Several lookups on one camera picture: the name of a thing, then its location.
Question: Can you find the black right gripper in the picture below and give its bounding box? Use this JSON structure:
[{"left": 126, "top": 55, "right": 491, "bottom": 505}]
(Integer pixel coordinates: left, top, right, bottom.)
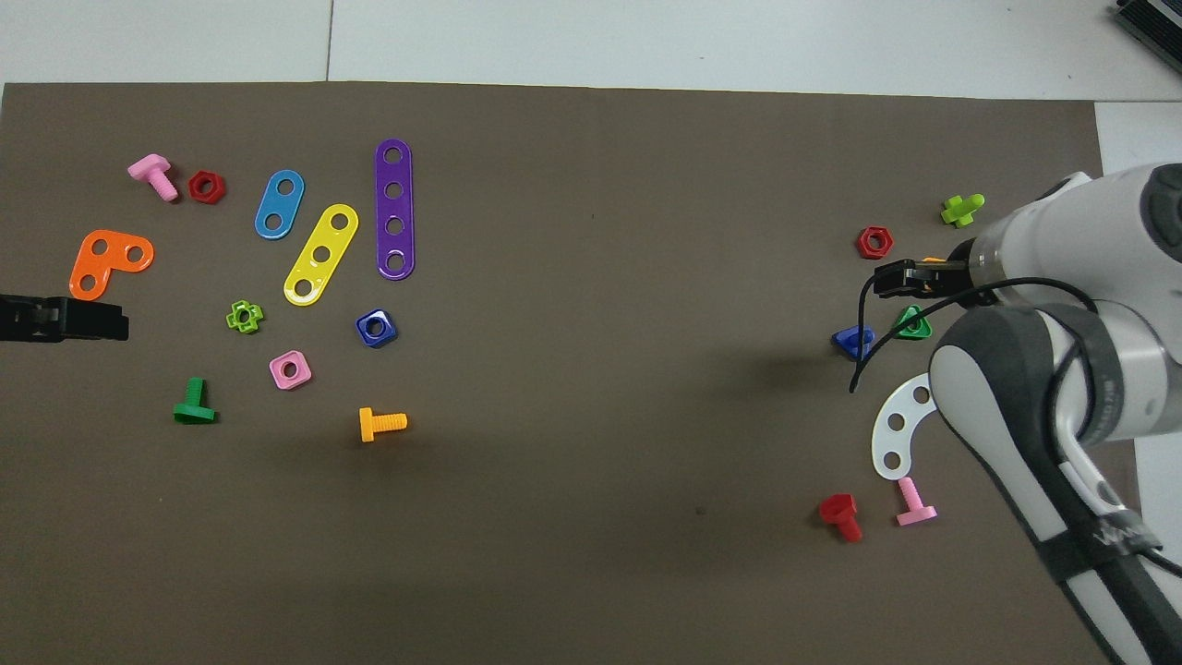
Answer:
[{"left": 874, "top": 246, "right": 983, "bottom": 299}]

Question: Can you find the red plastic bolt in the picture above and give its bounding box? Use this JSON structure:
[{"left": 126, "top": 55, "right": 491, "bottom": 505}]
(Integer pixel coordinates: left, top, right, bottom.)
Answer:
[{"left": 818, "top": 493, "right": 863, "bottom": 543}]

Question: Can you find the yellow three-hole plate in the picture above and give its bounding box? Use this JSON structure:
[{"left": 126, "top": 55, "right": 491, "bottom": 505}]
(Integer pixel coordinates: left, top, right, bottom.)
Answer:
[{"left": 283, "top": 203, "right": 359, "bottom": 307}]

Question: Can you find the purple four-hole plate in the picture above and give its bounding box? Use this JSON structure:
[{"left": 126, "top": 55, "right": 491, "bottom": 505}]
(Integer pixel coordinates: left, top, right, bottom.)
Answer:
[{"left": 374, "top": 139, "right": 416, "bottom": 281}]

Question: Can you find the blue square nut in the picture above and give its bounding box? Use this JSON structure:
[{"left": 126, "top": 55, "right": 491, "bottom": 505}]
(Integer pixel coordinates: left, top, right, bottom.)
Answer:
[{"left": 356, "top": 308, "right": 399, "bottom": 349}]

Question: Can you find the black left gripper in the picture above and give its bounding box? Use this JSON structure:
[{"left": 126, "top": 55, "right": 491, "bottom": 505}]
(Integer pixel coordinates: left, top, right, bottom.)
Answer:
[{"left": 0, "top": 295, "right": 130, "bottom": 343}]

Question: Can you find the pink square nut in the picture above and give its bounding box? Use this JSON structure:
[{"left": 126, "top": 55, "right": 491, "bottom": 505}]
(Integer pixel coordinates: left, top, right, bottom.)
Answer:
[{"left": 269, "top": 350, "right": 313, "bottom": 391}]

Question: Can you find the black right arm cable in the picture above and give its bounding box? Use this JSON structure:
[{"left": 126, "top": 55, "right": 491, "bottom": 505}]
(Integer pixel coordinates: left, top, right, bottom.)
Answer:
[{"left": 848, "top": 273, "right": 1109, "bottom": 398}]

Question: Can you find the brown table mat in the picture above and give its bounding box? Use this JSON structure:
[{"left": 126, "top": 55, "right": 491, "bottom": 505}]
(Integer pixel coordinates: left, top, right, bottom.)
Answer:
[{"left": 0, "top": 81, "right": 1139, "bottom": 665}]

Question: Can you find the blue two-hole plate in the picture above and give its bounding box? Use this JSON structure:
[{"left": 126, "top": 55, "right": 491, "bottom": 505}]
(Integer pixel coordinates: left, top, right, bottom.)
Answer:
[{"left": 254, "top": 169, "right": 306, "bottom": 240}]

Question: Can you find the orange plastic bolt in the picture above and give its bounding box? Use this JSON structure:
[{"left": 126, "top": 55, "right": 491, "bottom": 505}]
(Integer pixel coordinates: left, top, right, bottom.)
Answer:
[{"left": 358, "top": 406, "right": 408, "bottom": 443}]

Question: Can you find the blue triangle-head bolt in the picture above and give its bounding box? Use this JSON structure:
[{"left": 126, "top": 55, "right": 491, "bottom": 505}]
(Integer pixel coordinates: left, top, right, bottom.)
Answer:
[{"left": 832, "top": 324, "right": 876, "bottom": 362}]

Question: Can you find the orange three-hole angle plate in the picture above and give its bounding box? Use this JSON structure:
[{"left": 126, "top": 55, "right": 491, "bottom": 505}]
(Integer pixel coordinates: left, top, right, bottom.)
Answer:
[{"left": 69, "top": 229, "right": 155, "bottom": 302}]

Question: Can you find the dark grey ridged device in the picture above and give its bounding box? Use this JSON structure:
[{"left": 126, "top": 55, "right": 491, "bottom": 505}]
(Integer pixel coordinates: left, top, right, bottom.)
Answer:
[{"left": 1113, "top": 0, "right": 1182, "bottom": 49}]

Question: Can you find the green plastic bolt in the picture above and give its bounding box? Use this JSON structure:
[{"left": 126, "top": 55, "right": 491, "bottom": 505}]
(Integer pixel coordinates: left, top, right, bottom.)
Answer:
[{"left": 173, "top": 377, "right": 218, "bottom": 425}]

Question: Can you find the pink plastic bolt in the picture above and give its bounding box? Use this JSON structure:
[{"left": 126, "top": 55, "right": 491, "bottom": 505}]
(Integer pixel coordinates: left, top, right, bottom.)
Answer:
[
  {"left": 127, "top": 153, "right": 179, "bottom": 202},
  {"left": 896, "top": 477, "right": 938, "bottom": 527}
]

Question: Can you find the lime cross-head bolt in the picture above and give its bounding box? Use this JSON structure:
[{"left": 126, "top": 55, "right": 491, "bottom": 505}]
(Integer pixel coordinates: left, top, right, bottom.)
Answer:
[{"left": 940, "top": 193, "right": 986, "bottom": 228}]

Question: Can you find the white curved perforated plate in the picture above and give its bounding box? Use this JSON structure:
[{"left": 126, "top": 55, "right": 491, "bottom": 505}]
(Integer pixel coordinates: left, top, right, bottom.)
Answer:
[{"left": 871, "top": 372, "right": 938, "bottom": 481}]

